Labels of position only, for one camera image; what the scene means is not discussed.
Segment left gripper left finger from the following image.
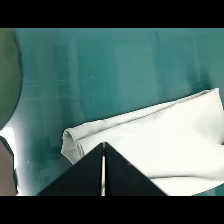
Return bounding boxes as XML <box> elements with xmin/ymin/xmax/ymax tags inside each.
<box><xmin>37</xmin><ymin>142</ymin><xmax>105</xmax><ymax>197</ymax></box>

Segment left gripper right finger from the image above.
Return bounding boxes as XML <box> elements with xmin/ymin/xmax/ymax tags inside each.
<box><xmin>103</xmin><ymin>142</ymin><xmax>168</xmax><ymax>197</ymax></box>

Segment cream T-shirt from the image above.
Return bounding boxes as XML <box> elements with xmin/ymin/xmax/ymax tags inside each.
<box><xmin>60</xmin><ymin>87</ymin><xmax>224</xmax><ymax>197</ymax></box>

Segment brown garment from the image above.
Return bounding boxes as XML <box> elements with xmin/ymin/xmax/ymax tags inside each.
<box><xmin>0</xmin><ymin>135</ymin><xmax>19</xmax><ymax>197</ymax></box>

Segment green garment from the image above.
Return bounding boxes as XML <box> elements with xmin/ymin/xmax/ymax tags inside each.
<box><xmin>0</xmin><ymin>27</ymin><xmax>24</xmax><ymax>131</ymax></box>

